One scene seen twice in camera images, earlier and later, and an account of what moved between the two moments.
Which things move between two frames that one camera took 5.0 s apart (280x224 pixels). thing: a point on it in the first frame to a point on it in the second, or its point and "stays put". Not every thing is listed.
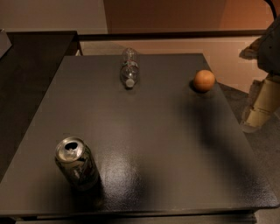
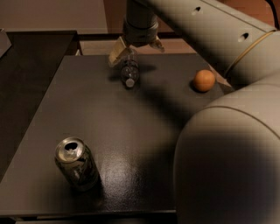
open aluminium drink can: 78,158 stays put
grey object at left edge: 5,43 stays put
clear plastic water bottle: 129,70 stays put
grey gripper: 271,53 to 141,36
